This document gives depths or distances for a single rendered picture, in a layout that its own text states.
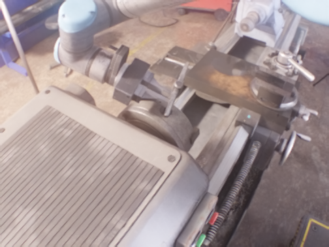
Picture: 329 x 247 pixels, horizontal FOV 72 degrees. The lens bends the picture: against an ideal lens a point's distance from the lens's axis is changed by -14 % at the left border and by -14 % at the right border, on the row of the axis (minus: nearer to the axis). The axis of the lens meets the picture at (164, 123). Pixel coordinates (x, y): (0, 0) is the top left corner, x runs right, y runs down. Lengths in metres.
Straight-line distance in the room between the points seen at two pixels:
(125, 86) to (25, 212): 0.39
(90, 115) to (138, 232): 0.28
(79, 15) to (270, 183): 1.86
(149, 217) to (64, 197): 0.16
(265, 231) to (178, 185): 1.51
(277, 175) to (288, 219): 0.39
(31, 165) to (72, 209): 0.14
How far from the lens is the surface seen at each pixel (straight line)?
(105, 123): 0.56
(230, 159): 1.13
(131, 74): 0.70
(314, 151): 2.51
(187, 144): 0.79
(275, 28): 1.88
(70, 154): 0.53
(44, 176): 0.52
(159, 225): 0.46
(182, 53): 1.60
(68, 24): 0.62
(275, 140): 1.31
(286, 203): 2.10
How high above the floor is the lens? 1.75
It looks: 48 degrees down
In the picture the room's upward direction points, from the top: 1 degrees counter-clockwise
